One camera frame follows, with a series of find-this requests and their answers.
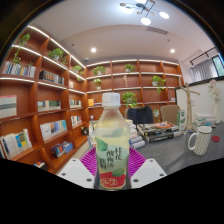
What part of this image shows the wooden artist mannequin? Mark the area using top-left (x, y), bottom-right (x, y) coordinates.
top-left (178, 76), bottom-right (201, 131)

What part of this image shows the clear drink bottle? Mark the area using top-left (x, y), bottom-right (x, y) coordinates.
top-left (94, 92), bottom-right (131, 192)

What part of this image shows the black ceiling light track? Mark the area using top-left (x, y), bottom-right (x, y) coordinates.
top-left (189, 46), bottom-right (218, 66)

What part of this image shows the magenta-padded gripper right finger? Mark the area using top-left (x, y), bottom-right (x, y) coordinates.
top-left (128, 147), bottom-right (168, 190)

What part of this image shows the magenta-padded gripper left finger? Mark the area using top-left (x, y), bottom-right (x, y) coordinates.
top-left (56, 147), bottom-right (101, 190)

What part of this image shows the multi-bulb ceiling lamp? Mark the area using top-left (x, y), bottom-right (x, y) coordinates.
top-left (119, 0), bottom-right (170, 26)

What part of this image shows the white vase with flowers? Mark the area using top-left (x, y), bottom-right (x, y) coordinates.
top-left (207, 79), bottom-right (223, 125)

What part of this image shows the grey curtain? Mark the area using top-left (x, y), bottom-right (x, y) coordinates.
top-left (189, 58), bottom-right (219, 83)

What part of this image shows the stack of colourful books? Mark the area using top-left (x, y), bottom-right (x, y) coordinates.
top-left (126, 119), bottom-right (146, 149)

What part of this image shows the tan chair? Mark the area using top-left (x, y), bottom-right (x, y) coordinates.
top-left (159, 104), bottom-right (182, 126)

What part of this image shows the window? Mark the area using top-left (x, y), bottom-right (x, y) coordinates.
top-left (211, 54), bottom-right (224, 77)

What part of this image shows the white tissue pack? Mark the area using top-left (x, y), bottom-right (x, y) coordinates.
top-left (193, 112), bottom-right (218, 128)

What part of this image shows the green and white carton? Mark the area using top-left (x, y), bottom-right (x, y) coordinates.
top-left (176, 109), bottom-right (187, 131)

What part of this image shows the white mug, triangle pattern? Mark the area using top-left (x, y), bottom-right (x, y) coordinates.
top-left (187, 125), bottom-right (213, 156)

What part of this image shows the wooden shelf unit with books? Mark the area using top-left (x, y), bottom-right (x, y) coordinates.
top-left (0, 24), bottom-right (184, 174)

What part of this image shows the stack of dark books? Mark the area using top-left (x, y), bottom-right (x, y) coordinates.
top-left (136, 121), bottom-right (184, 144)

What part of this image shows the dark office chair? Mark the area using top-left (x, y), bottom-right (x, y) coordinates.
top-left (126, 105), bottom-right (154, 126)

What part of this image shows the ceiling air vent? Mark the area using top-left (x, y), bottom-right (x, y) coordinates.
top-left (146, 26), bottom-right (169, 36)

